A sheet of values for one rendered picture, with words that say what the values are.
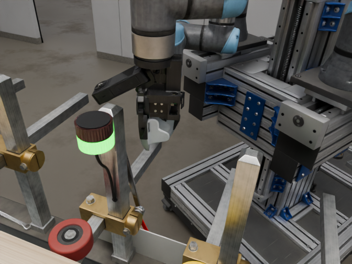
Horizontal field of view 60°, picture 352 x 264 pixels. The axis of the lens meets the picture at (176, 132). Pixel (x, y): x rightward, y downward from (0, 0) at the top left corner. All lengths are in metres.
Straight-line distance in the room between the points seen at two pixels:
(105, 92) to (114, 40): 3.23
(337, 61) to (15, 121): 0.83
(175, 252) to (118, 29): 3.20
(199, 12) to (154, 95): 0.16
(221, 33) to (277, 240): 1.02
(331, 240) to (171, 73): 0.53
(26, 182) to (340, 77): 0.86
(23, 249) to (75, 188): 1.42
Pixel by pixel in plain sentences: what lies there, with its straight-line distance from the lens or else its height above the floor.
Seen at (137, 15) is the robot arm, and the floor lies 1.28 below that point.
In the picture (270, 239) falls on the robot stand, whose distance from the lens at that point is 1.56.
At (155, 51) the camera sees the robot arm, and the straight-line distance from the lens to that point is 0.51.
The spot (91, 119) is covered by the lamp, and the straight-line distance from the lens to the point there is 0.50.
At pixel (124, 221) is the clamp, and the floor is 0.87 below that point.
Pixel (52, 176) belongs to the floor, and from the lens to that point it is 2.18.
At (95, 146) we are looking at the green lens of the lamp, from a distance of 0.50.
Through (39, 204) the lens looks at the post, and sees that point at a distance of 0.86.
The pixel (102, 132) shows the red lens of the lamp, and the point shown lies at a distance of 0.49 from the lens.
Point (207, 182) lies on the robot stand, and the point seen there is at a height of 0.21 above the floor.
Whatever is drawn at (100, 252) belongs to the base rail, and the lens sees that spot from 0.86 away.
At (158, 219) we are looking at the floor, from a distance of 1.82.
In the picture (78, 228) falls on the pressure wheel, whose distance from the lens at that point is 0.65.
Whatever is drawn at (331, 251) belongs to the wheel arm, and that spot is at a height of 0.82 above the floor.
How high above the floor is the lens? 1.40
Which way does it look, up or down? 34 degrees down
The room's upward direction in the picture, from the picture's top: 3 degrees clockwise
